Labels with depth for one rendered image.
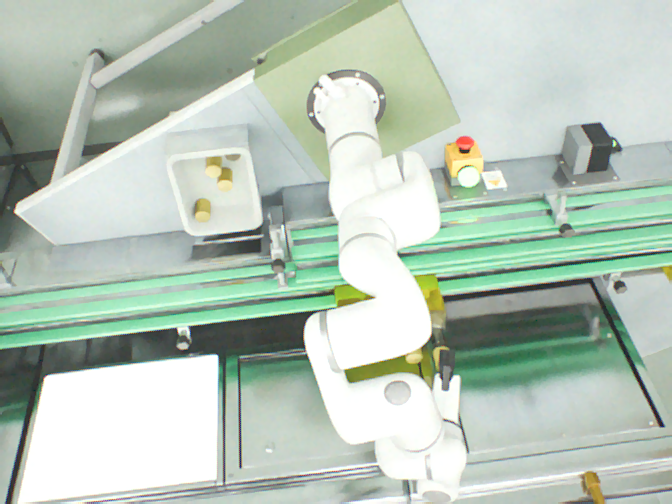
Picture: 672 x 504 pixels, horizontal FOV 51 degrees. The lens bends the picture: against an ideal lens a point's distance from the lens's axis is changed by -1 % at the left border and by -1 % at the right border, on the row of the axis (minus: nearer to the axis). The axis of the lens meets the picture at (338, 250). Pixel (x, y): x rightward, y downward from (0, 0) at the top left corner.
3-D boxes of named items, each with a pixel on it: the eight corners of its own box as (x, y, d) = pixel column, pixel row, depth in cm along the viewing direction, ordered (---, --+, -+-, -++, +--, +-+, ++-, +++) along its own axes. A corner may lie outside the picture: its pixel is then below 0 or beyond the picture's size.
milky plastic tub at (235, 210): (188, 212, 164) (186, 238, 158) (166, 133, 148) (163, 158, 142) (263, 203, 165) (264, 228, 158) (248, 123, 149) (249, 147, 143)
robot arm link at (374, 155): (316, 144, 125) (323, 204, 114) (387, 119, 123) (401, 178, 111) (334, 182, 132) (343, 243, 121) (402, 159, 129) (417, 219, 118)
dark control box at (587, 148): (560, 152, 164) (572, 175, 158) (565, 124, 159) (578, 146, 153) (594, 148, 164) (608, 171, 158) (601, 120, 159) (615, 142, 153)
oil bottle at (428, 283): (404, 268, 167) (421, 339, 152) (404, 251, 163) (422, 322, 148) (428, 265, 167) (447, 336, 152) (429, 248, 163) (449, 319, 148)
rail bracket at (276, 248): (275, 263, 160) (277, 305, 152) (265, 208, 149) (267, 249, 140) (288, 262, 160) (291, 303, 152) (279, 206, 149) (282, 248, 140)
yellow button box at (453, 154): (443, 166, 163) (450, 187, 158) (444, 140, 158) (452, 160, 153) (473, 163, 163) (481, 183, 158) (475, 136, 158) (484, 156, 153)
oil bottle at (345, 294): (331, 276, 166) (342, 349, 151) (330, 260, 162) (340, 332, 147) (355, 273, 166) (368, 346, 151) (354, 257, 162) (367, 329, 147)
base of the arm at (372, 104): (290, 93, 135) (294, 142, 124) (341, 53, 130) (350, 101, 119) (341, 141, 144) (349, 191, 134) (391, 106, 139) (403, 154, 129)
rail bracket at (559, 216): (538, 198, 156) (557, 240, 147) (542, 172, 151) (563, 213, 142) (555, 196, 156) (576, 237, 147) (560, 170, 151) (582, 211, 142)
